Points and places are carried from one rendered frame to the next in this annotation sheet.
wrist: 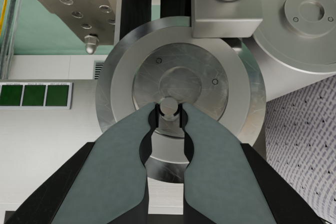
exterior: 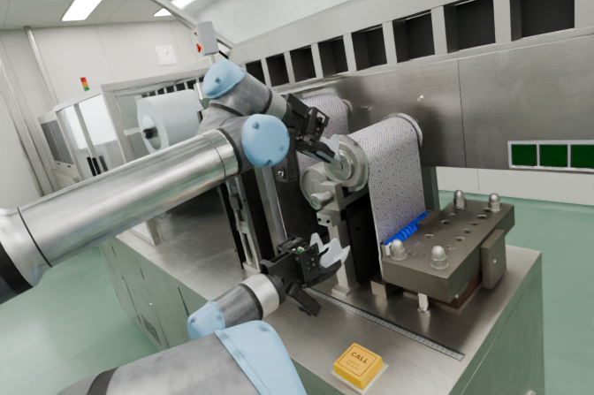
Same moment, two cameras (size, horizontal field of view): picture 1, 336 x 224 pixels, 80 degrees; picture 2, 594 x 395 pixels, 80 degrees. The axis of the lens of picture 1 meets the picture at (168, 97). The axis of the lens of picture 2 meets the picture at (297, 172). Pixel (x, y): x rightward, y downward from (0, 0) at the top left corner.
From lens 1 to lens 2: 77 cm
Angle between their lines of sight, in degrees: 51
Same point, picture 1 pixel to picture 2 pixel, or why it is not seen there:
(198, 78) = (336, 168)
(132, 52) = (355, 178)
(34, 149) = (544, 99)
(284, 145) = (334, 130)
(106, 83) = (365, 168)
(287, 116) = not seen: hidden behind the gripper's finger
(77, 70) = not seen: outside the picture
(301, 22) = (316, 184)
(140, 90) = (347, 165)
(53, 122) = (526, 128)
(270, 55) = (322, 174)
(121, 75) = (357, 170)
